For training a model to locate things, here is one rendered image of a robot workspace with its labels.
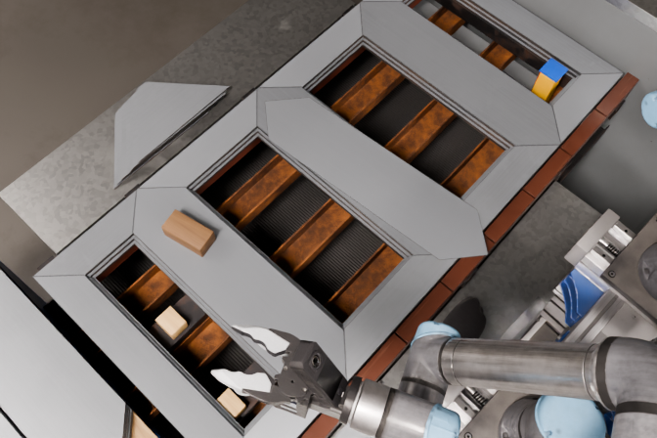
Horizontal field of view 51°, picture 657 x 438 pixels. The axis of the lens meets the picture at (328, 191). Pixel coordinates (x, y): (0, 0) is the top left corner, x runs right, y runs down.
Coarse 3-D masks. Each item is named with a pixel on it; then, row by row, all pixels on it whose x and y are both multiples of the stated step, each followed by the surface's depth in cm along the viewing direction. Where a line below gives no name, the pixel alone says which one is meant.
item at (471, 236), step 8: (472, 216) 181; (472, 224) 180; (480, 224) 180; (464, 232) 179; (472, 232) 179; (480, 232) 179; (456, 240) 178; (464, 240) 178; (472, 240) 178; (480, 240) 178; (448, 248) 177; (456, 248) 177; (464, 248) 177; (472, 248) 177; (448, 256) 176; (456, 256) 176; (464, 256) 176
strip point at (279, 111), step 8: (272, 104) 196; (280, 104) 196; (288, 104) 196; (296, 104) 196; (272, 112) 195; (280, 112) 195; (288, 112) 195; (272, 120) 193; (280, 120) 193; (272, 128) 192; (272, 136) 191
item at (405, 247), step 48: (528, 48) 210; (288, 96) 197; (432, 96) 202; (240, 144) 191; (192, 192) 184; (336, 192) 184; (384, 240) 180; (240, 336) 167; (192, 384) 161; (240, 432) 157
